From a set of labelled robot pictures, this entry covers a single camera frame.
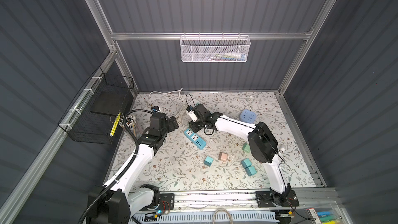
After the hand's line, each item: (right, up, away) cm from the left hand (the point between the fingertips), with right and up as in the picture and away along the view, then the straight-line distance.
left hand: (168, 120), depth 83 cm
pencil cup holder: (-21, -1, 0) cm, 21 cm away
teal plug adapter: (+22, -23, +1) cm, 31 cm away
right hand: (+12, -4, +10) cm, 17 cm away
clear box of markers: (+75, -42, -13) cm, 87 cm away
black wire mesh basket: (-33, +3, -11) cm, 35 cm away
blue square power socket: (+49, +1, +19) cm, 53 cm away
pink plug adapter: (+30, -21, +3) cm, 37 cm away
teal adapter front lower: (+44, -26, -2) cm, 52 cm away
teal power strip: (+14, -12, +10) cm, 21 cm away
